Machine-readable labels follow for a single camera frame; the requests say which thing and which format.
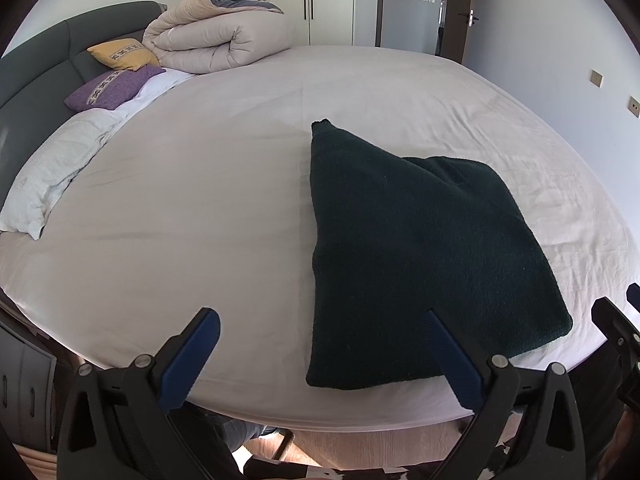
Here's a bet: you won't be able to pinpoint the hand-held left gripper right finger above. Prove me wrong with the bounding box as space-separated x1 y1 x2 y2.
425 310 588 480

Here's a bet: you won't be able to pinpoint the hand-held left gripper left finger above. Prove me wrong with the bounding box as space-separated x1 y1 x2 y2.
57 307 236 480

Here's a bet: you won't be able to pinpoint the dark green towel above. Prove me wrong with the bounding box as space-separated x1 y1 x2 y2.
306 119 574 391

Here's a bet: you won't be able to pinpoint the person's dark trousers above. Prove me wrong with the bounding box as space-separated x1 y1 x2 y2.
190 405 283 463

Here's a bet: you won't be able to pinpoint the dark grey nightstand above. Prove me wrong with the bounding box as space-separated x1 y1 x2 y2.
0 305 58 456

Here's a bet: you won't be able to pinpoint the bed with white sheet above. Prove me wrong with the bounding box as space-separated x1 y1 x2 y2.
0 45 640 433

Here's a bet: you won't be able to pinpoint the large white pillow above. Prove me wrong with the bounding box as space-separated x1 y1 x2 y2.
0 105 136 241

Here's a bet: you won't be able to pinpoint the small white pillow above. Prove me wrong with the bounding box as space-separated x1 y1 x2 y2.
117 67 198 116

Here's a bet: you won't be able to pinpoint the purple patterned pillow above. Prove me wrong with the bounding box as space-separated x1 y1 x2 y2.
64 65 167 112

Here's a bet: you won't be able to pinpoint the brown door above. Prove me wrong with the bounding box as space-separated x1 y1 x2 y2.
450 0 477 66

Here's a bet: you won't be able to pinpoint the yellow patterned pillow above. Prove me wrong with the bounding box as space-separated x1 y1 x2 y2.
87 38 161 71

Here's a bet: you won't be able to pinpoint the folded beige duvet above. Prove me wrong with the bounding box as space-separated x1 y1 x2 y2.
142 0 297 75

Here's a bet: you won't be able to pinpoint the grey padded headboard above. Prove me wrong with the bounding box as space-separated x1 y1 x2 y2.
0 1 168 201

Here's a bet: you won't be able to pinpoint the grey door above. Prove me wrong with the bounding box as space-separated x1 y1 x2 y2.
380 0 446 56

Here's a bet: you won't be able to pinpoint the white wardrobe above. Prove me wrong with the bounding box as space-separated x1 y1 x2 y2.
185 0 381 47

